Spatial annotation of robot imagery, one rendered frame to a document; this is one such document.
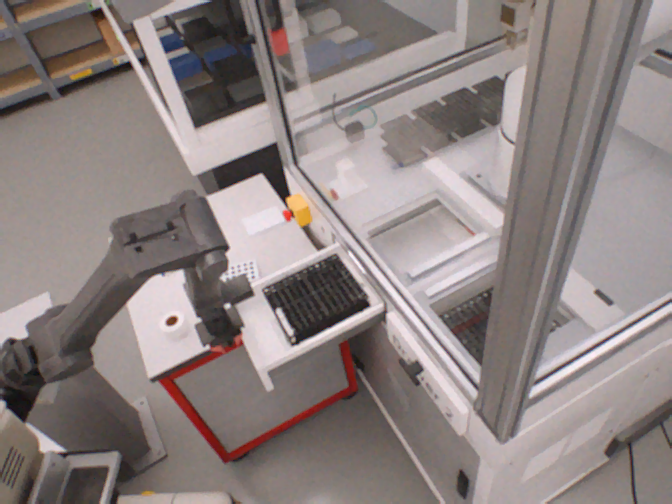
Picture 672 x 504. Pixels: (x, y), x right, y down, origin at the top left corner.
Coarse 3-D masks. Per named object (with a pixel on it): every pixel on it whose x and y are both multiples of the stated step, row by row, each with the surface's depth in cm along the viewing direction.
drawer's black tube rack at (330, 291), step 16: (304, 272) 135; (320, 272) 138; (336, 272) 134; (288, 288) 136; (304, 288) 132; (320, 288) 131; (336, 288) 130; (352, 288) 129; (288, 304) 129; (304, 304) 128; (320, 304) 127; (336, 304) 127; (352, 304) 130; (368, 304) 129; (288, 320) 125; (304, 320) 125; (320, 320) 124; (336, 320) 127; (304, 336) 125
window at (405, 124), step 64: (320, 0) 85; (384, 0) 67; (448, 0) 55; (512, 0) 47; (320, 64) 98; (384, 64) 75; (448, 64) 60; (512, 64) 51; (320, 128) 115; (384, 128) 84; (448, 128) 67; (512, 128) 55; (320, 192) 140; (384, 192) 97; (448, 192) 74; (384, 256) 114; (448, 256) 83; (448, 320) 96
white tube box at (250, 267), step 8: (240, 264) 154; (248, 264) 154; (256, 264) 154; (232, 272) 153; (240, 272) 152; (248, 272) 152; (256, 272) 151; (224, 280) 151; (248, 280) 150; (256, 280) 149
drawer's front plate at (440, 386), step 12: (396, 324) 117; (396, 336) 120; (408, 336) 115; (396, 348) 125; (408, 348) 115; (420, 348) 112; (420, 360) 111; (432, 372) 108; (432, 384) 111; (444, 384) 106; (432, 396) 115; (444, 396) 107; (456, 396) 104; (444, 408) 110; (456, 408) 103; (456, 420) 106
